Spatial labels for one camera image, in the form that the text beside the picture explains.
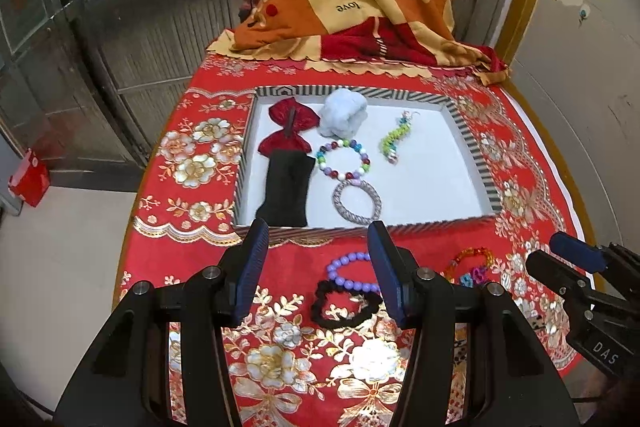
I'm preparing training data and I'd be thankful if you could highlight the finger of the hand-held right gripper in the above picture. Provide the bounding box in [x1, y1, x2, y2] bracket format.
[525, 249, 596, 309]
[550, 231, 640, 303]

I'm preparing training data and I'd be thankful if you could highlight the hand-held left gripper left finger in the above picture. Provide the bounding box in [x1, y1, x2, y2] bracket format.
[52, 218, 271, 427]

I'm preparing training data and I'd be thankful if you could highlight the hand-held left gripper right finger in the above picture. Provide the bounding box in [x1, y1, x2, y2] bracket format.
[367, 221, 581, 427]

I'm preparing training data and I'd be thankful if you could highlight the silver chain bracelet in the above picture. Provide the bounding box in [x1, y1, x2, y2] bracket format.
[331, 179, 383, 224]

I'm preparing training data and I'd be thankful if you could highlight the black cloth pouch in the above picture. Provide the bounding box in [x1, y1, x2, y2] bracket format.
[255, 152, 317, 228]

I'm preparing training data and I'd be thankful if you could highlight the white tray with striped rim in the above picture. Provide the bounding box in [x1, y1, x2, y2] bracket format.
[233, 85, 502, 249]

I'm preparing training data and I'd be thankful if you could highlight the multicolour bead bracelet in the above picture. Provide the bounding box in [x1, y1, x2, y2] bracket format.
[317, 138, 373, 182]

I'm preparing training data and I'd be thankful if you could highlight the green bead bracelet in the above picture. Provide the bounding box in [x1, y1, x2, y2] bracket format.
[379, 112, 418, 165]

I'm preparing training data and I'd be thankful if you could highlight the light blue scrunchie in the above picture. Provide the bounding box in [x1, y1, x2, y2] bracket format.
[320, 89, 368, 140]

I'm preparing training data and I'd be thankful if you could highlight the red velvet bow hair clip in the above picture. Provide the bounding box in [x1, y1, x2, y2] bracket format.
[257, 98, 321, 158]

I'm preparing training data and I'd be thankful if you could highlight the red floral tablecloth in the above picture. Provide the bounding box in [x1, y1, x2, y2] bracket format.
[114, 52, 596, 427]

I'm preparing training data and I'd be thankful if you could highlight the black scrunchie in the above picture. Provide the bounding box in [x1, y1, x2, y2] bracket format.
[311, 279, 383, 330]

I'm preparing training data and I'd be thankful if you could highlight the purple flower hair clip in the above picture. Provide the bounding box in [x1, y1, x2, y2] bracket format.
[460, 269, 488, 289]

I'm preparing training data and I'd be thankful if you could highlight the red paper bag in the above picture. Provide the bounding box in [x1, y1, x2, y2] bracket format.
[7, 148, 51, 208]

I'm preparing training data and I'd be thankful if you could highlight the metal folding door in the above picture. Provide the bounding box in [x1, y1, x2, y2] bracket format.
[0, 0, 281, 188]

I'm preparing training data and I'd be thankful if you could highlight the purple bead bracelet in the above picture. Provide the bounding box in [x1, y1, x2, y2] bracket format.
[327, 252, 383, 295]

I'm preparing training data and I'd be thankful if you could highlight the red orange bead bracelet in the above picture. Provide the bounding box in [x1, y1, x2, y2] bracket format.
[442, 247, 496, 283]

